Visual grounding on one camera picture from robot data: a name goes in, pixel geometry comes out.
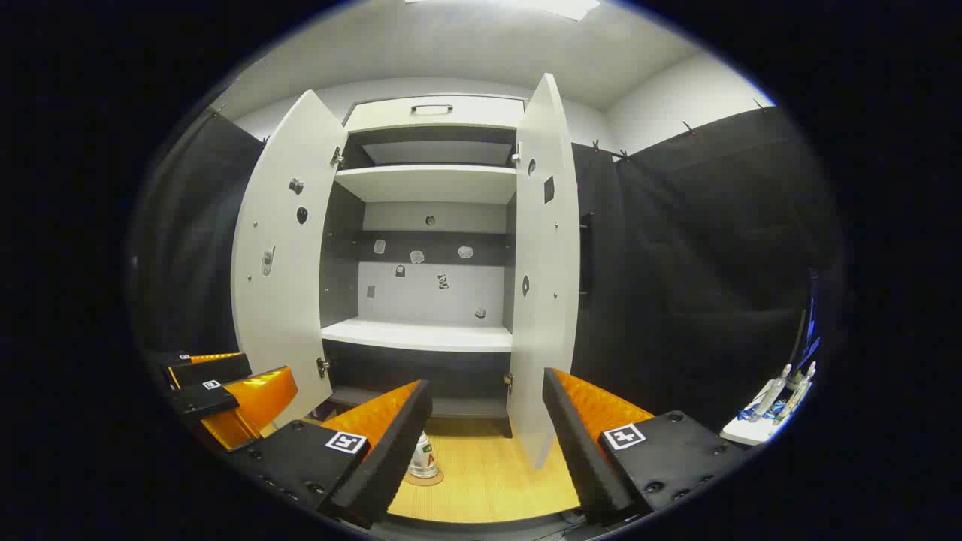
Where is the white cabinet door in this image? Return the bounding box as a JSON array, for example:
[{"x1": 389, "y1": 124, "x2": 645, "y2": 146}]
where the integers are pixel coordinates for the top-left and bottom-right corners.
[
  {"x1": 505, "y1": 73, "x2": 581, "y2": 470},
  {"x1": 231, "y1": 90, "x2": 350, "y2": 429}
]

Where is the white tray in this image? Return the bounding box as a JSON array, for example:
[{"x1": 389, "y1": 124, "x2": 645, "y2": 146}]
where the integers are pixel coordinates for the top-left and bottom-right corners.
[{"x1": 720, "y1": 410, "x2": 791, "y2": 446}]

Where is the white plastic bottle green label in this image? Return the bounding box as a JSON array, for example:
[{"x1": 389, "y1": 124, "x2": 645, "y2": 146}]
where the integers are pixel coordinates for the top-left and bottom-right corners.
[{"x1": 408, "y1": 431, "x2": 440, "y2": 479}]

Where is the black backdrop cloth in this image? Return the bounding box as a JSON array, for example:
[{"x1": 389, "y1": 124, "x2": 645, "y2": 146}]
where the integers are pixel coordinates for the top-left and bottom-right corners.
[{"x1": 128, "y1": 105, "x2": 846, "y2": 437}]

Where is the black door handle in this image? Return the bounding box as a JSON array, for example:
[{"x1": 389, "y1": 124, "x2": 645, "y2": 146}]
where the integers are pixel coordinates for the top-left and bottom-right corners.
[{"x1": 579, "y1": 213, "x2": 596, "y2": 301}]

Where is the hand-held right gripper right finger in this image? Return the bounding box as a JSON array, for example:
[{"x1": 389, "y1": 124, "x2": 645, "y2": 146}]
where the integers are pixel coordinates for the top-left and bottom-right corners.
[{"x1": 541, "y1": 367, "x2": 754, "y2": 525}]

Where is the grey and white cabinet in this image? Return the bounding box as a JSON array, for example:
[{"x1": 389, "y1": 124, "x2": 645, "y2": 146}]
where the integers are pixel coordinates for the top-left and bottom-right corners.
[{"x1": 319, "y1": 94, "x2": 528, "y2": 440}]

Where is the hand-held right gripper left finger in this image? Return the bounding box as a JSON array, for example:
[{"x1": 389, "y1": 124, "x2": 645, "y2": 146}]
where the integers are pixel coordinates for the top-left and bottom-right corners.
[{"x1": 225, "y1": 379, "x2": 434, "y2": 530}]

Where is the white cabinet shelf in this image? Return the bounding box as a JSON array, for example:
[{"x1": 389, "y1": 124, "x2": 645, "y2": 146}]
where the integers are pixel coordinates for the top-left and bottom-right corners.
[
  {"x1": 321, "y1": 317, "x2": 513, "y2": 354},
  {"x1": 334, "y1": 164, "x2": 519, "y2": 205}
]

